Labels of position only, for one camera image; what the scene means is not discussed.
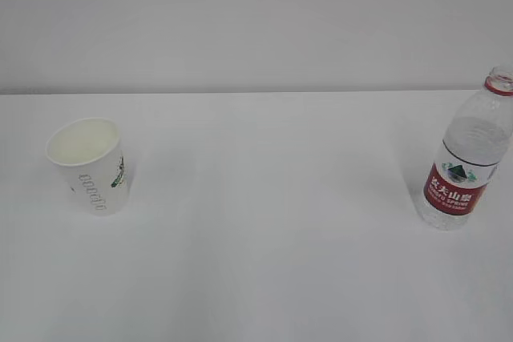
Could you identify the clear water bottle red label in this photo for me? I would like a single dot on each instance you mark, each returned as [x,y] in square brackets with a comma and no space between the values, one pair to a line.
[472,148]

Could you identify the white paper cup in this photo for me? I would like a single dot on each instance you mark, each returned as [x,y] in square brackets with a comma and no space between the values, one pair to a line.
[88,155]

